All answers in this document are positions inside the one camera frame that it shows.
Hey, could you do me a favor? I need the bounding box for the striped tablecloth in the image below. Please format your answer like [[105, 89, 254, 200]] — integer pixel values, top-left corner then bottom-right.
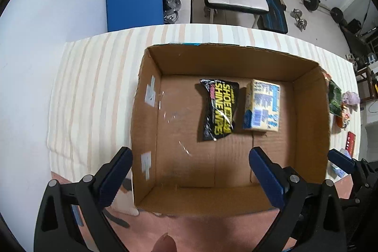
[[45, 23, 363, 217]]

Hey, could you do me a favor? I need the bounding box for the green snack bag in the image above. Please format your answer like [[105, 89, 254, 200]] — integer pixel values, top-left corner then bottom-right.
[[328, 80, 342, 117]]

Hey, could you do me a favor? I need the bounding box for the yellow blue tissue pack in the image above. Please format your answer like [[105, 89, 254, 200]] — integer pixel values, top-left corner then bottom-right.
[[243, 79, 281, 132]]

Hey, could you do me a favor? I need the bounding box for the red snack bag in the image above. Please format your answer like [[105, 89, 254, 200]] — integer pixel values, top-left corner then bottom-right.
[[322, 70, 331, 84]]

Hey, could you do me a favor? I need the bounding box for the purple cloth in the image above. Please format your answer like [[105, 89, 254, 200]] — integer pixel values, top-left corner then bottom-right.
[[342, 91, 361, 106]]

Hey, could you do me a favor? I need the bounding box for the light blue tissue pack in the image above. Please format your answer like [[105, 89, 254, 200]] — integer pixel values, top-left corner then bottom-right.
[[327, 148, 354, 179]]

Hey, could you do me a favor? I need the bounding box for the blue black weight bench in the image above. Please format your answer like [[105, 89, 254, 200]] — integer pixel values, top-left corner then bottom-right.
[[258, 0, 288, 34]]

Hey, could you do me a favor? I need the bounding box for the black barbell on floor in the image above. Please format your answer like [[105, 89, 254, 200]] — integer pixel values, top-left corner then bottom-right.
[[302, 0, 345, 24]]

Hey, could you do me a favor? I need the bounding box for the orange panda snack bag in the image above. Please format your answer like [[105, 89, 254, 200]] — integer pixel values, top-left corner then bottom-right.
[[336, 104, 351, 129]]

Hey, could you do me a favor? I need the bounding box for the dark red pouch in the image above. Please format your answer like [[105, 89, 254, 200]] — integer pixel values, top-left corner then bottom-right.
[[345, 131, 356, 157]]

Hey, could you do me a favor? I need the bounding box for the chrome dumbbell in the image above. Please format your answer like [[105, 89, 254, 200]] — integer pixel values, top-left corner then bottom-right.
[[290, 8, 308, 31]]

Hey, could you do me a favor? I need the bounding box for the open cardboard box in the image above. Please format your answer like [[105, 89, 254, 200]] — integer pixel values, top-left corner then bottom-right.
[[131, 44, 330, 216]]

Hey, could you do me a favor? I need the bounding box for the black shoe shine wipes pack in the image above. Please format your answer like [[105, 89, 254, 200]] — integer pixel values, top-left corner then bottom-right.
[[200, 79, 240, 141]]

